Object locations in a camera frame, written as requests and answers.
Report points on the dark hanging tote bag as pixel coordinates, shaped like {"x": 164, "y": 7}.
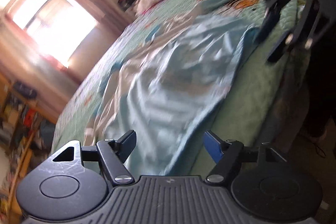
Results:
{"x": 24, "y": 90}

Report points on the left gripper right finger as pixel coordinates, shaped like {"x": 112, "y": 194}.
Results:
{"x": 227, "y": 158}

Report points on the pink left curtain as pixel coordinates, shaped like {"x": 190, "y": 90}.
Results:
{"x": 20, "y": 61}

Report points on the light blue white jacket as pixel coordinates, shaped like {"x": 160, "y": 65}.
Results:
{"x": 166, "y": 90}

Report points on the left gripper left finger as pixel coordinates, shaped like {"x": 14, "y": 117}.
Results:
{"x": 113, "y": 154}

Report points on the green quilted bee bedspread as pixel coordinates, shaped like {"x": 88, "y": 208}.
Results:
{"x": 241, "y": 114}

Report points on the wooden bookshelf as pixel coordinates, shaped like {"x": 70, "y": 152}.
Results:
{"x": 21, "y": 121}

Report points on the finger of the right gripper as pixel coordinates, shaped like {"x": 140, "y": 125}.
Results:
{"x": 271, "y": 18}
{"x": 317, "y": 18}

